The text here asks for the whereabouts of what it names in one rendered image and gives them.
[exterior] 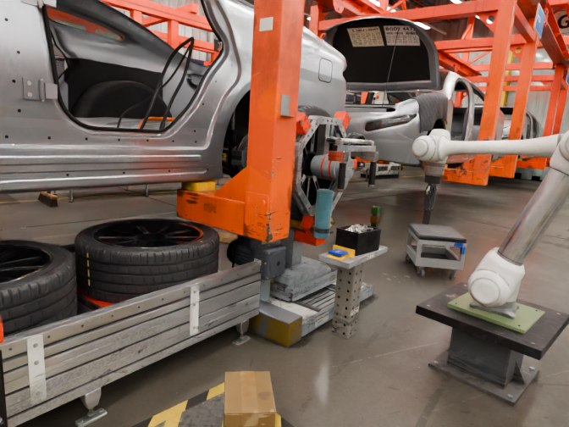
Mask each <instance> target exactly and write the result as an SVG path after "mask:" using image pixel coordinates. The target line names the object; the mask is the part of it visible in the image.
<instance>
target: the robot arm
mask: <svg viewBox="0 0 569 427"><path fill-rule="evenodd" d="M412 154H413V156H414V157H415V158H417V159H418V160H421V161H426V162H425V168H424V173H425V174H426V175H425V177H424V182H426V183H428V186H427V187H426V190H425V191H424V204H423V210H424V213H423V222H422V224H425V225H429V220H430V215H431V210H432V208H433V205H434V199H435V195H436V192H437V187H436V184H440V183H441V178H442V176H441V175H443V174H444V172H445V163H446V160H447V158H448V156H450V155H457V154H485V155H525V156H535V157H541V158H551V160H550V166H551V168H550V170H549V172H548V174H547V175H546V176H545V177H544V179H543V181H542V182H541V184H540V185H539V188H538V189H537V191H536V192H535V193H534V194H533V196H532V198H531V199H530V201H529V203H528V205H527V206H526V207H525V208H524V210H523V211H522V213H521V215H520V217H519V218H518V220H517V221H516V223H515V224H514V225H513V227H512V228H511V231H510V232H509V234H508V235H507V237H506V238H505V239H504V241H503V242H502V244H501V246H500V247H495V248H493V249H491V250H490V251H489V252H488V253H487V254H486V255H485V256H484V258H483V260H482V261H481V262H480V264H479V265H478V266H477V268H475V271H474V272H473V273H472V274H471V276H470V277H469V279H468V282H467V288H468V291H469V293H470V295H471V297H472V298H473V299H474V301H473V302H470V305H469V307H471V308H476V309H480V310H483V311H486V312H489V313H494V314H498V315H500V316H504V317H506V318H508V319H515V318H516V315H515V313H516V311H517V310H518V309H519V305H518V304H516V299H517V294H518V292H519V288H520V284H521V281H522V278H523V276H524V275H525V269H524V266H523V263H524V262H525V260H526V259H527V257H528V255H529V254H530V253H531V251H532V250H533V249H534V247H535V246H536V244H537V243H538V241H539V239H540V238H541V237H542V235H543V234H544V233H545V231H546V230H547V228H548V227H549V225H550V223H551V222H552V221H553V219H554V218H555V216H556V215H557V214H558V212H559V211H560V209H561V207H562V206H563V205H564V203H565V202H566V200H567V198H568V197H569V131H568V132H567V133H564V134H557V135H553V136H545V137H540V138H534V139H527V140H515V141H451V140H450V132H449V131H447V130H444V129H433V130H432V131H431V132H430V134H429V136H420V137H418V138H417V139H416V140H415V141H414V142H413V143H412ZM432 211H433V210H432Z"/></svg>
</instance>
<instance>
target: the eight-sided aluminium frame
mask: <svg viewBox="0 0 569 427"><path fill-rule="evenodd" d="M308 119H309V121H310V123H311V125H312V126H311V128H310V129H309V131H308V132H307V133H306V134H305V135H298V134H297V135H296V143H295V156H294V168H293V181H292V193H291V196H292V198H293V200H294V201H295V203H296V205H297V207H298V208H299V209H300V212H301V213H302V214H305V215H308V216H314V214H315V209H316V205H313V206H311V204H310V203H309V201H308V199H307V197H306V195H305V193H304V191H303V190H302V189H301V166H302V155H303V149H304V147H305V145H306V144H307V143H308V141H309V140H310V138H311V137H312V135H313V133H314V131H315V130H316V129H317V127H318V126H319V125H320V124H322V125H325V124H329V125H334V136H335V138H345V137H346V136H347V134H346V133H345V129H344V126H343V125H342V121H341V119H339V118H330V117H323V116H316V115H310V116H309V117H308ZM337 185H338V181H336V182H335V183H334V186H333V187H332V189H331V190H333V192H334V194H333V207H332V211H333V210H334V207H335V205H336V203H337V202H338V201H339V199H340V197H341V195H342V193H343V192H336V188H337Z"/></svg>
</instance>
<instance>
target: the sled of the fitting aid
mask: <svg viewBox="0 0 569 427"><path fill-rule="evenodd" d="M336 280H337V269H332V268H330V267H329V266H328V267H327V270H325V271H323V272H321V273H319V274H315V275H314V276H311V277H309V278H307V279H304V280H301V281H299V282H297V283H295V284H293V285H290V286H288V285H285V284H282V283H280V282H278V281H275V280H271V281H270V292H269V295H272V296H274V297H278V298H280V299H283V300H285V301H287V302H294V301H296V300H298V299H300V298H302V297H304V296H307V295H309V294H311V293H313V292H315V291H317V290H319V289H322V288H324V287H325V286H328V285H330V284H332V283H334V282H335V281H336Z"/></svg>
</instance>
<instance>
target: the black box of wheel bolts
mask: <svg viewBox="0 0 569 427"><path fill-rule="evenodd" d="M336 230H337V231H336V241H335V245H336V246H340V247H346V248H350V249H353V250H355V256H359V255H362V254H365V253H369V252H374V251H377V250H378V248H379V241H380V233H381V230H382V229H380V228H376V227H372V226H369V225H363V224H355V225H347V226H342V227H338V228H336Z"/></svg>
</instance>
